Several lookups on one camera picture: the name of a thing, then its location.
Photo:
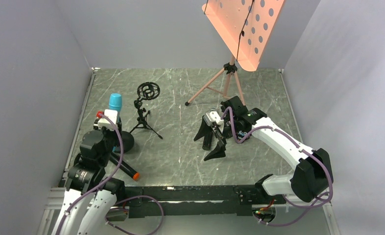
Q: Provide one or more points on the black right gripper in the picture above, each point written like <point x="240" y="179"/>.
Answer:
<point x="214" y="130"/>

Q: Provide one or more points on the black round-base mic stand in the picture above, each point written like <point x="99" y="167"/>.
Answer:
<point x="127" y="140"/>

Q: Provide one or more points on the blue toy microphone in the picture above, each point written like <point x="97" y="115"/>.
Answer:
<point x="115" y="103"/>

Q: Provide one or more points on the black glitter microphone silver head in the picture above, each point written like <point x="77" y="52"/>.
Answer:
<point x="207" y="141"/>

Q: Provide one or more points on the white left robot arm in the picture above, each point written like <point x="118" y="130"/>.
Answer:
<point x="89" y="195"/>

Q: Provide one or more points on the cartoon monster sticker toy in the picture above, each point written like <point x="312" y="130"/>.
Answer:
<point x="241" y="135"/>

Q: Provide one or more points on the black microphone orange end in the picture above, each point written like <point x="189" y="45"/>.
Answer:
<point x="125" y="167"/>

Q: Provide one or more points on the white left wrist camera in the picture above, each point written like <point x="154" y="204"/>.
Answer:
<point x="106" y="119"/>

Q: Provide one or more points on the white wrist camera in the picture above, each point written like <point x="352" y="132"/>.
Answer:
<point x="213" y="117"/>
<point x="106" y="119"/>

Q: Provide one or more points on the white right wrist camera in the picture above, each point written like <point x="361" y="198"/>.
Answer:
<point x="213" y="117"/>

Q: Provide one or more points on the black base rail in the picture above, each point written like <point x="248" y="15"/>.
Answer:
<point x="197" y="200"/>

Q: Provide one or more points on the aluminium frame rail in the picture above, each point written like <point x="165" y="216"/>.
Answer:
<point x="119" y="210"/>

